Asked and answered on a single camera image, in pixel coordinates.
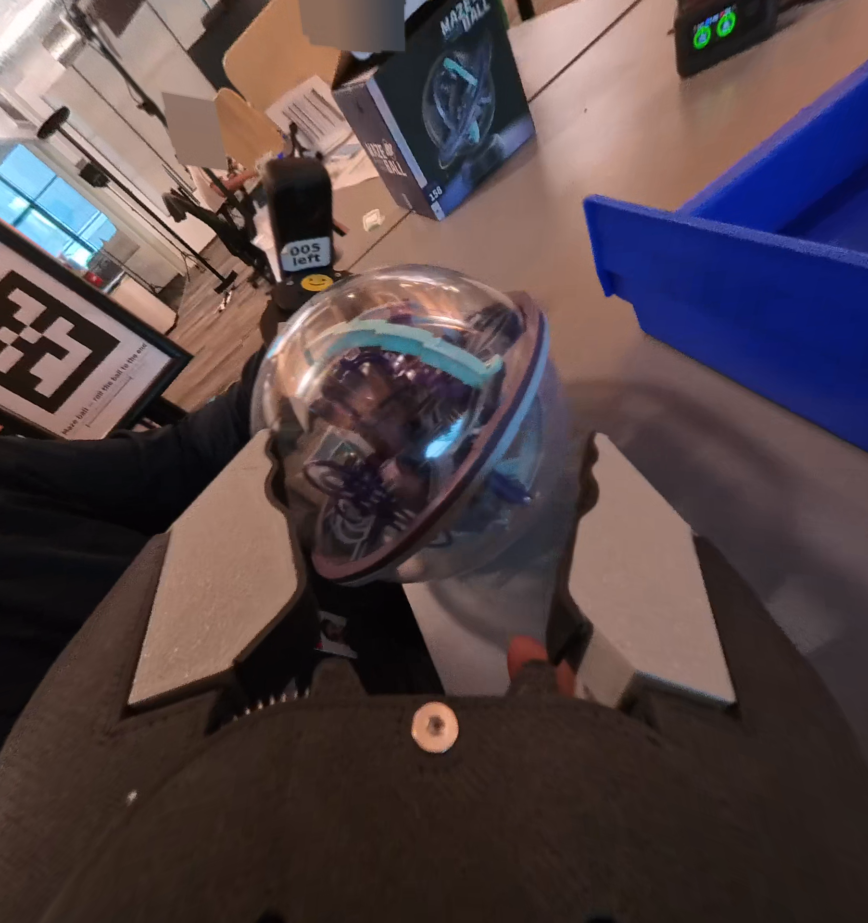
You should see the dark printed game box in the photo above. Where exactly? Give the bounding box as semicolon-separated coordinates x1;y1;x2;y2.
333;0;537;221

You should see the person's left forearm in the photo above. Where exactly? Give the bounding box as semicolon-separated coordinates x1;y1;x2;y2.
0;349;272;549

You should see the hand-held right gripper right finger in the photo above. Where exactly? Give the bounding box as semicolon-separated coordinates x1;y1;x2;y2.
545;431;738;709

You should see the printed paper sheet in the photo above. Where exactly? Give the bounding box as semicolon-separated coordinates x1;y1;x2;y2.
266;72;352;149

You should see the brown cardboard box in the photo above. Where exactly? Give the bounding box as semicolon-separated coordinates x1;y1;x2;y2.
223;0;355;145

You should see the person's right hand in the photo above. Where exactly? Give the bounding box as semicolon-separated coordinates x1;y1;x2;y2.
507;635;578;697

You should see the framed marker sign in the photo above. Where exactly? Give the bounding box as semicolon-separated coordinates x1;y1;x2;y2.
0;209;193;441

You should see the black device with green display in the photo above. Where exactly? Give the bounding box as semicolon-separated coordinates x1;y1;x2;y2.
675;0;780;79

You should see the person's black clothing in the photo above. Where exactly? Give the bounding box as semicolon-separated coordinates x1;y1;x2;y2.
0;505;161;794

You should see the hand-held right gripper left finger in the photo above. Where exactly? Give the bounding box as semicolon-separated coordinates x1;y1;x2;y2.
126;431;315;708

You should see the clear plastic maze ball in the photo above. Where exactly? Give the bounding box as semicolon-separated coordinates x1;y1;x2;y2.
250;265;572;586

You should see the large blue plastic bin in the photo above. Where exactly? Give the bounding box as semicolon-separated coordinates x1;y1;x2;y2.
584;39;868;466

